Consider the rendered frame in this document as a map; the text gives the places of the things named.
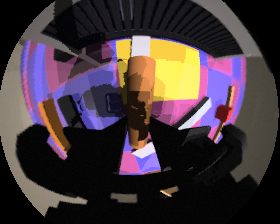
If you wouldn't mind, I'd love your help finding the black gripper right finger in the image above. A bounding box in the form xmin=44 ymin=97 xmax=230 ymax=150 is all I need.
xmin=149 ymin=117 xmax=212 ymax=172

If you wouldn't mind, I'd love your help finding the red cube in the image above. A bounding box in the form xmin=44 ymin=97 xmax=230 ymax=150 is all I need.
xmin=215 ymin=104 xmax=234 ymax=123

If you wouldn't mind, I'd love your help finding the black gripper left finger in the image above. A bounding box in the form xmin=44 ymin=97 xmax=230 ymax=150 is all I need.
xmin=62 ymin=116 xmax=127 ymax=174

